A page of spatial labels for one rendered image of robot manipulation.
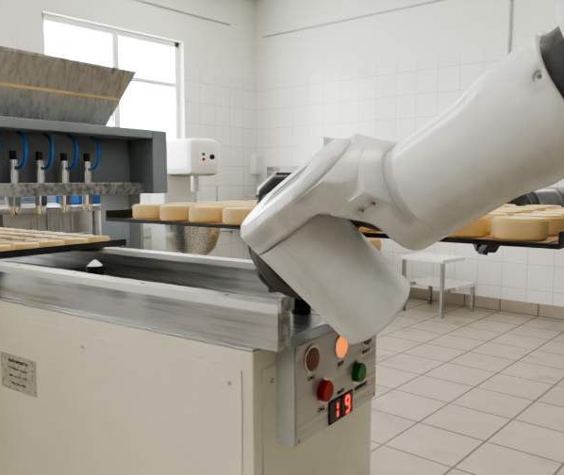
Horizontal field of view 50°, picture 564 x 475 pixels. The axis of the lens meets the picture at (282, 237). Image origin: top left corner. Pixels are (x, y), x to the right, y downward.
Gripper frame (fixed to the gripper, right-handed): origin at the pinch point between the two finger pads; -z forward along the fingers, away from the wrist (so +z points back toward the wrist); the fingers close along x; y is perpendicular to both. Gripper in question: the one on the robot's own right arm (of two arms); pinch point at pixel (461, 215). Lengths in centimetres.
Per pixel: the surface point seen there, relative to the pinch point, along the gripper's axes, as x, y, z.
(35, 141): 14, -52, -77
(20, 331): -21, -19, -73
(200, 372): -20.5, 10.5, -41.6
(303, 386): -22.0, 13.8, -28.1
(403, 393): -100, -189, 61
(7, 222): -23, -323, -160
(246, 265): -10.6, -22.2, -32.4
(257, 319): -12.2, 15.9, -34.4
